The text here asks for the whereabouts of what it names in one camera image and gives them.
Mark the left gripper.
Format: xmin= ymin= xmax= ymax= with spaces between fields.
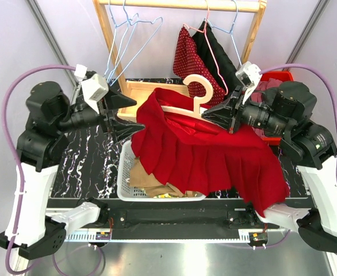
xmin=56 ymin=82 xmax=146 ymax=140

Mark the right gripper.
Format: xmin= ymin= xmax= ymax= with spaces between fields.
xmin=202 ymin=84 xmax=293 ymax=136

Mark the cream wooden hanger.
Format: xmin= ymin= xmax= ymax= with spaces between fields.
xmin=161 ymin=74 xmax=213 ymax=122

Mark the red pleated skirt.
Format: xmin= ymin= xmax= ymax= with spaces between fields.
xmin=131 ymin=87 xmax=289 ymax=214

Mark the tan pleated skirt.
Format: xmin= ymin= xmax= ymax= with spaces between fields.
xmin=128 ymin=158 xmax=185 ymax=198

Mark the lemon print skirt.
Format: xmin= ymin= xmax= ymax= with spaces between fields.
xmin=154 ymin=191 xmax=202 ymax=198

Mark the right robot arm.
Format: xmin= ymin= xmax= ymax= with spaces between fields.
xmin=201 ymin=81 xmax=337 ymax=254

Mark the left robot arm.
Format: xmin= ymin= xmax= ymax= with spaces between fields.
xmin=0 ymin=81 xmax=144 ymax=260

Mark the red polka dot skirt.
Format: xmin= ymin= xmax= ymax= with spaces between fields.
xmin=173 ymin=26 xmax=225 ymax=106

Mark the black skirt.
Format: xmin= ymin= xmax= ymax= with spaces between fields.
xmin=192 ymin=24 xmax=241 ymax=94

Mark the wooden clothes rack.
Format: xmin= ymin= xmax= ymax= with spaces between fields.
xmin=93 ymin=1 xmax=267 ymax=120

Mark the white plastic basket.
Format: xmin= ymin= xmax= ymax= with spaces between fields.
xmin=117 ymin=140 xmax=206 ymax=202

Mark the black marble mat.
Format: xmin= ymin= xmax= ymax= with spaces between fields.
xmin=52 ymin=78 xmax=313 ymax=200

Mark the pink garment in bin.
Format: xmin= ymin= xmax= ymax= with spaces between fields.
xmin=251 ymin=78 xmax=282 ymax=102

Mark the red plastic bin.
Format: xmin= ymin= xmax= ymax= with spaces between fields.
xmin=259 ymin=71 xmax=294 ymax=146

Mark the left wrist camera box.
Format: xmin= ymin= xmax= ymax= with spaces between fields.
xmin=74 ymin=64 xmax=109 ymax=114

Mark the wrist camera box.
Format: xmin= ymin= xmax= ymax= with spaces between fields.
xmin=235 ymin=62 xmax=262 ymax=104
xmin=74 ymin=64 xmax=109 ymax=114

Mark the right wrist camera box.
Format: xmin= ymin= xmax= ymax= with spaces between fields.
xmin=235 ymin=62 xmax=262 ymax=104

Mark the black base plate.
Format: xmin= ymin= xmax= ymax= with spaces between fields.
xmin=46 ymin=197 xmax=281 ymax=241

